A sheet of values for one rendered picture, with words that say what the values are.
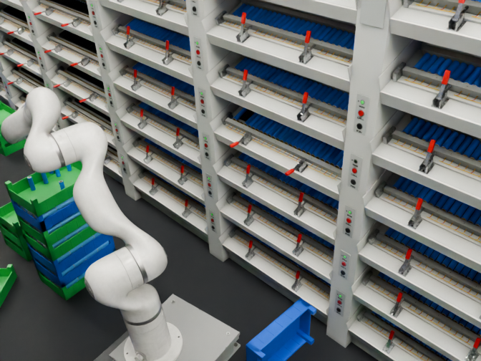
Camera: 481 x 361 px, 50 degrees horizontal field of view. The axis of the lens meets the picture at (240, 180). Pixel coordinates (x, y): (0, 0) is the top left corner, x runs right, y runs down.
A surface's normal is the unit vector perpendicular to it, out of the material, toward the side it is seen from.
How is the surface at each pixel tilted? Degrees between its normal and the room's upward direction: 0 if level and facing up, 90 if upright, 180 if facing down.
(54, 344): 0
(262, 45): 20
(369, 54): 90
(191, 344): 4
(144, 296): 25
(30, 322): 0
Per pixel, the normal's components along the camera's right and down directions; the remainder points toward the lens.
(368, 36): -0.70, 0.44
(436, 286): -0.28, -0.61
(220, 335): -0.10, -0.80
